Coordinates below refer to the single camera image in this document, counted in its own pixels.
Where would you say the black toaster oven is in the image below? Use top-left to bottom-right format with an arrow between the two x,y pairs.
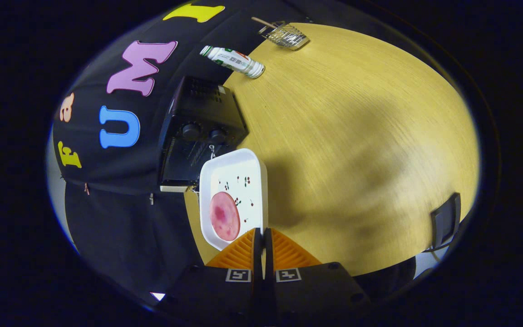
158,76 -> 249,193

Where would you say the white food tray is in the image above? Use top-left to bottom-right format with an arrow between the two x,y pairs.
199,149 -> 268,251

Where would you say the metal wire holder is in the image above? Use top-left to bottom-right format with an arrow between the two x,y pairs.
258,21 -> 310,51

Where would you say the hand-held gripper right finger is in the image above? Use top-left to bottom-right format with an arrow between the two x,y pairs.
264,228 -> 373,326

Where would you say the black rectangular device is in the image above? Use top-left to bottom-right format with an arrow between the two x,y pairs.
430,193 -> 462,249

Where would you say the black backdrop cloth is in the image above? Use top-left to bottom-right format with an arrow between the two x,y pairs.
52,0 -> 312,300

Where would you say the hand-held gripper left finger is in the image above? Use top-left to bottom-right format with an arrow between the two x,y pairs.
162,228 -> 264,326

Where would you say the pink ham slice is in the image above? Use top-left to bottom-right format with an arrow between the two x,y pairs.
209,191 -> 241,242

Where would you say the white drink bottle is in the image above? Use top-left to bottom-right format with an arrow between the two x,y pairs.
199,45 -> 266,79

